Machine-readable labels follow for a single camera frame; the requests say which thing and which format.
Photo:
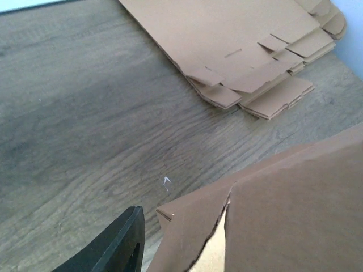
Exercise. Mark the stack of flat cardboard blanks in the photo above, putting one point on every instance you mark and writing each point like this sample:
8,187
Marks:
245,53

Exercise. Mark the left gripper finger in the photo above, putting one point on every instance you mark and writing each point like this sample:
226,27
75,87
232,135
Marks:
119,247

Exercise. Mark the cardboard box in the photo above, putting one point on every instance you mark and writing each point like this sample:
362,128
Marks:
299,210

